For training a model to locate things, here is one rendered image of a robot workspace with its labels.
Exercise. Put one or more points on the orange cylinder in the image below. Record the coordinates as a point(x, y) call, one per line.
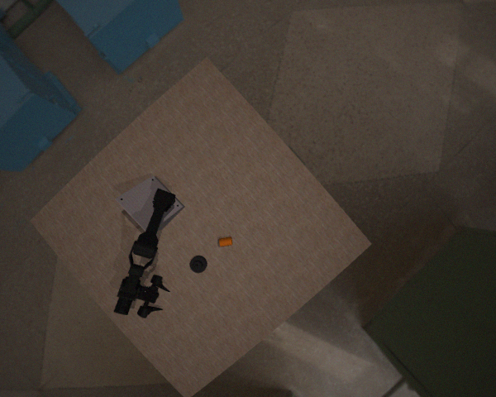
point(227, 241)

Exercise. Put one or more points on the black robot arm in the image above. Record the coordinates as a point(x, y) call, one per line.
point(146, 246)

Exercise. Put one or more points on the dark grey round pedestal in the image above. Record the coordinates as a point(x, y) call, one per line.
point(198, 264)

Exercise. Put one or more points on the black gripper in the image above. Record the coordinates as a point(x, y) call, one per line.
point(145, 310)

